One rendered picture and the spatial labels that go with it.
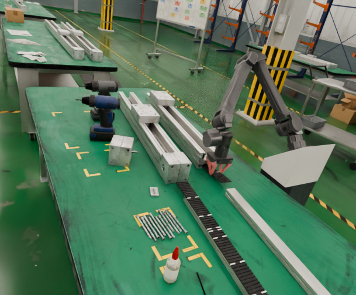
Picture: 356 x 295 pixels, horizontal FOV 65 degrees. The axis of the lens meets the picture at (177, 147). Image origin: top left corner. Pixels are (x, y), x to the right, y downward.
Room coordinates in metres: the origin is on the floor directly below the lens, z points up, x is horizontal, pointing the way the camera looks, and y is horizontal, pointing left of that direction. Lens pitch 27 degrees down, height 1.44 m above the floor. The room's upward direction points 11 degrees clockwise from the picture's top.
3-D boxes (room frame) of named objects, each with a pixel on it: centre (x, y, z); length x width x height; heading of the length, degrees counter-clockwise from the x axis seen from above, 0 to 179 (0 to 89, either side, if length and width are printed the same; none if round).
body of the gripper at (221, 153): (1.08, -0.19, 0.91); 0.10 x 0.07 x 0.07; 118
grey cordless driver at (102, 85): (1.44, 0.48, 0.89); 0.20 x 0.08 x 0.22; 124
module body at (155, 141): (1.41, 0.21, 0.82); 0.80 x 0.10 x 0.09; 28
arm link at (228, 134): (1.08, -0.18, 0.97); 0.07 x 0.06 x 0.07; 125
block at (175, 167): (1.02, -0.01, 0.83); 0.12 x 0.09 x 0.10; 118
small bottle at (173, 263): (0.52, -0.05, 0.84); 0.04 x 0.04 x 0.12
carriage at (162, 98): (1.72, 0.16, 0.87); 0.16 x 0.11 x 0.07; 28
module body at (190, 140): (1.50, 0.04, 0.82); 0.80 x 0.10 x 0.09; 28
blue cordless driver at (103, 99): (1.22, 0.40, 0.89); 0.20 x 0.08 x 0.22; 107
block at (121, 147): (1.07, 0.23, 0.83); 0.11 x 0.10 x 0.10; 97
